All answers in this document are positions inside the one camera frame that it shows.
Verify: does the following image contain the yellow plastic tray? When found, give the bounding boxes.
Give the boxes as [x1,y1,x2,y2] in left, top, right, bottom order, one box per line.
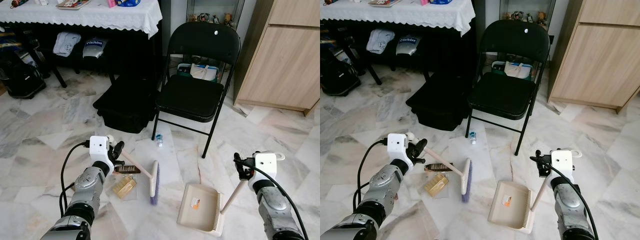
[110,175,139,201]
[423,172,451,200]

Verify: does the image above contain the beige broom purple bristles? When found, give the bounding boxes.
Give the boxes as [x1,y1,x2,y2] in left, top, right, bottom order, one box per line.
[106,135,161,206]
[405,131,474,204]

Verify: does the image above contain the beige long-handled dustpan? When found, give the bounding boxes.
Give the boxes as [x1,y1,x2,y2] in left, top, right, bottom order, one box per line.
[487,148,584,235]
[176,151,286,238]

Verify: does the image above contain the black floor bag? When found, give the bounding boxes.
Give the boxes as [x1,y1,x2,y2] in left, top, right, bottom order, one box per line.
[405,72,474,132]
[93,75,161,135]

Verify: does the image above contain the dark brown snack wrapper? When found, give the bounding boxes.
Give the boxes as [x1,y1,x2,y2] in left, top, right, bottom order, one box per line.
[112,164,142,175]
[424,162,454,173]

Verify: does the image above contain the green bag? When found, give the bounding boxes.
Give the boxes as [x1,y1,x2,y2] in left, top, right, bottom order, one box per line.
[177,62,221,84]
[491,59,534,81]

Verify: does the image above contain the grey EleRobot bag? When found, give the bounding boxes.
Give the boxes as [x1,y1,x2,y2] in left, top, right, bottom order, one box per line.
[395,34,422,57]
[82,35,109,60]

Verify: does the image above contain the black backpack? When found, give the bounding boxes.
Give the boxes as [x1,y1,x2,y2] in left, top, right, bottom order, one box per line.
[0,55,47,100]
[320,52,361,97]

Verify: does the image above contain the white bag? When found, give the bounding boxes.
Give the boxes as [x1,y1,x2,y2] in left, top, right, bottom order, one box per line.
[365,28,396,55]
[52,31,82,57]

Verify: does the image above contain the light wood cabinet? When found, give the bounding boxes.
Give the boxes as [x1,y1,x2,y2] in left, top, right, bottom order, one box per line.
[546,0,640,115]
[233,0,321,117]

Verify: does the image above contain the black folding chair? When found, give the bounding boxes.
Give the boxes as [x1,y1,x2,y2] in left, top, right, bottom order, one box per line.
[465,19,551,156]
[151,21,241,160]

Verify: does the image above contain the table with white lace cloth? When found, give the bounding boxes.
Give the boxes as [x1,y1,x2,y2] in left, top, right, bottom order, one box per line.
[320,0,476,86]
[0,0,164,89]

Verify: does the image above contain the glass display cabinet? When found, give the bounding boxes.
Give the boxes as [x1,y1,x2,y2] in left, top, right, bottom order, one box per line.
[499,0,557,27]
[186,0,247,29]

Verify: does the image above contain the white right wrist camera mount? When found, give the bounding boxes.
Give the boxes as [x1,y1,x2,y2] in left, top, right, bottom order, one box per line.
[254,151,279,181]
[550,148,575,181]

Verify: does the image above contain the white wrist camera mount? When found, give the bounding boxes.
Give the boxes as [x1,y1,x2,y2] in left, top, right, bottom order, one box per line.
[550,148,575,181]
[387,133,414,168]
[89,135,115,165]
[254,151,279,181]

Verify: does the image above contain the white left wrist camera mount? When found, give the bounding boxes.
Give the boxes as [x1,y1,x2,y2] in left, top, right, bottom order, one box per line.
[89,135,115,165]
[387,133,414,168]

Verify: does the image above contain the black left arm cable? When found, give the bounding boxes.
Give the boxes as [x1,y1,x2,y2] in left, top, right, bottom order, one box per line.
[58,140,91,217]
[352,138,391,212]

